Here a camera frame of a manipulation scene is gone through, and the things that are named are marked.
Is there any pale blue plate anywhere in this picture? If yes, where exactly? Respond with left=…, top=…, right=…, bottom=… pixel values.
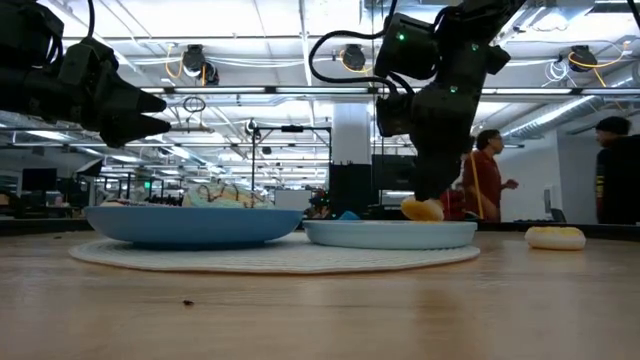
left=302, top=219, right=479, bottom=250

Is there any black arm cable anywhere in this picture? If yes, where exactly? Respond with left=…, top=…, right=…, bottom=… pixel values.
left=308, top=29, right=401, bottom=92
left=85, top=0, right=97, bottom=39

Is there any yellow hanging strap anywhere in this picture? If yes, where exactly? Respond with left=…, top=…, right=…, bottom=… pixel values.
left=468, top=149, right=486, bottom=221

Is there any black coiled cable loop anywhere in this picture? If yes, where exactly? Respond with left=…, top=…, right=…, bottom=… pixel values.
left=182, top=95, right=207, bottom=114

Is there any white round woven placemat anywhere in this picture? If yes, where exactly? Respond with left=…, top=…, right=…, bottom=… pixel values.
left=68, top=232, right=481, bottom=275

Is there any white frosted donut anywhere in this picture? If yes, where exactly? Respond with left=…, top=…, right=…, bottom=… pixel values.
left=181, top=181, right=275, bottom=209

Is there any yellow iced donut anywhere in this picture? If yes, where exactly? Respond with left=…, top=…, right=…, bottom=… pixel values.
left=400, top=196, right=445, bottom=223
left=524, top=225, right=587, bottom=251

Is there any white pillar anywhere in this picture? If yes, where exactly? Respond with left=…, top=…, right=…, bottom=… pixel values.
left=331, top=102, right=373, bottom=166

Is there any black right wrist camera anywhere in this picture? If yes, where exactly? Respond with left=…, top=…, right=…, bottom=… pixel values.
left=375, top=93, right=416, bottom=137

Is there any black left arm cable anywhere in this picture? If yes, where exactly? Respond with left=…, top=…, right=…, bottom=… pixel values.
left=85, top=0, right=97, bottom=39

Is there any red object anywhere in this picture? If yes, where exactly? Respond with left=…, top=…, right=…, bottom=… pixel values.
left=442, top=188, right=466, bottom=222

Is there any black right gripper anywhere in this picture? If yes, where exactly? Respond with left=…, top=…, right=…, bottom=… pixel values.
left=410, top=84, right=481, bottom=202

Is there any silver ventilation duct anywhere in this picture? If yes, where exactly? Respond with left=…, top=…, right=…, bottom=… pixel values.
left=499, top=94, right=614, bottom=141

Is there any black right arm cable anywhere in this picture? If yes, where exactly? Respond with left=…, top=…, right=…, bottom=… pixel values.
left=308, top=29, right=401, bottom=92

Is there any person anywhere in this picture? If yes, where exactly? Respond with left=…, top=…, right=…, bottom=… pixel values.
left=594, top=115, right=640, bottom=225
left=460, top=128, right=520, bottom=223

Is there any black monitor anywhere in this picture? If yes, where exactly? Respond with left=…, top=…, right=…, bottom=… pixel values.
left=370, top=153, right=419, bottom=192

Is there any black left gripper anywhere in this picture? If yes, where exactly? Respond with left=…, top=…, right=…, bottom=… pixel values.
left=49, top=38, right=171, bottom=149

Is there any black metal frame rig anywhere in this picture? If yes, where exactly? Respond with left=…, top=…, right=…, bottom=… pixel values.
left=249, top=124, right=333, bottom=197

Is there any black ceiling cord reel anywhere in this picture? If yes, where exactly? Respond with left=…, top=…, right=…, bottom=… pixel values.
left=568, top=44, right=599, bottom=74
left=181, top=43, right=221, bottom=87
left=340, top=43, right=369, bottom=72

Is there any dark computer monitor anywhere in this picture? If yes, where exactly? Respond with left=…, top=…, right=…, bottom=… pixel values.
left=21, top=167, right=58, bottom=192

